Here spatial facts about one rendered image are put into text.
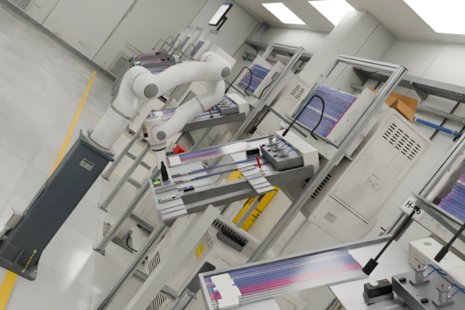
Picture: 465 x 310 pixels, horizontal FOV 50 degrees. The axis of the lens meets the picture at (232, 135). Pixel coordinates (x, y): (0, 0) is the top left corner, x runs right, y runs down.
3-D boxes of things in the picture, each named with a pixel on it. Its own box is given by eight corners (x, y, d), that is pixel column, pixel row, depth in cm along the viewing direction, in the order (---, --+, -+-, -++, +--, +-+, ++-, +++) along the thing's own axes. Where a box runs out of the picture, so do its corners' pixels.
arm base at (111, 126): (80, 138, 228) (104, 106, 227) (81, 127, 245) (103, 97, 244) (115, 160, 235) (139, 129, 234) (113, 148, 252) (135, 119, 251)
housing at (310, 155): (306, 178, 256) (302, 153, 252) (277, 153, 303) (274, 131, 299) (320, 175, 258) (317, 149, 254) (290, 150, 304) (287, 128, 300)
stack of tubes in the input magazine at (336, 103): (324, 137, 255) (358, 95, 253) (292, 117, 303) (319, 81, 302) (342, 151, 259) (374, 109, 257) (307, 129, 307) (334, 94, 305)
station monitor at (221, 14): (213, 26, 699) (231, 3, 696) (206, 25, 754) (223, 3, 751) (221, 32, 703) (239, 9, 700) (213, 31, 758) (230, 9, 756)
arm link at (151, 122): (168, 142, 251) (163, 138, 260) (163, 117, 248) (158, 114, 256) (152, 146, 249) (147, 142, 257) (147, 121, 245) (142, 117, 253)
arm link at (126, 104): (115, 112, 230) (145, 70, 229) (103, 97, 245) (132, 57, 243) (134, 124, 238) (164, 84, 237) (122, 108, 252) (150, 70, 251)
